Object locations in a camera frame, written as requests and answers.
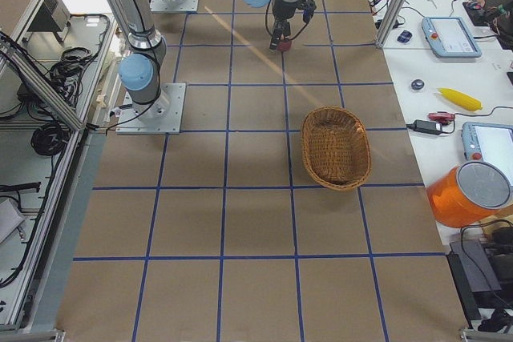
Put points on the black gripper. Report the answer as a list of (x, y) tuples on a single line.
[(283, 11)]

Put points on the red apple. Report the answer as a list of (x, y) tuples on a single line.
[(284, 45)]

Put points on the oval wicker basket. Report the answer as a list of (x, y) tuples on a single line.
[(335, 148)]

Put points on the small blue device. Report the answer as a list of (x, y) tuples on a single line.
[(405, 36)]

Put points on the round dark knob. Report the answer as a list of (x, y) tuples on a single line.
[(417, 84)]

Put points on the far teach pendant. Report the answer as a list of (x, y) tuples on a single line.
[(449, 37)]

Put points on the teach pendant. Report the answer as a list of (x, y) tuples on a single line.
[(449, 37), (488, 142)]

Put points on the black power adapter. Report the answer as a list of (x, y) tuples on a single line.
[(425, 127)]

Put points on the small red device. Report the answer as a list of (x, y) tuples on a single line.
[(441, 117)]

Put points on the yellow toy corn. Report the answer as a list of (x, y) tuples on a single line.
[(460, 99)]

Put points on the grey control box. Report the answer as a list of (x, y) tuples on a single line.
[(52, 17)]

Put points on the near teach pendant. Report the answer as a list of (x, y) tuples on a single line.
[(488, 142)]

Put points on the orange cylinder container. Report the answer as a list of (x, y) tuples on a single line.
[(469, 193)]

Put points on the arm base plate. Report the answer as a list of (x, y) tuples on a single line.
[(163, 117), (173, 6)]

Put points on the aluminium frame post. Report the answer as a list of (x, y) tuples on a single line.
[(397, 1)]

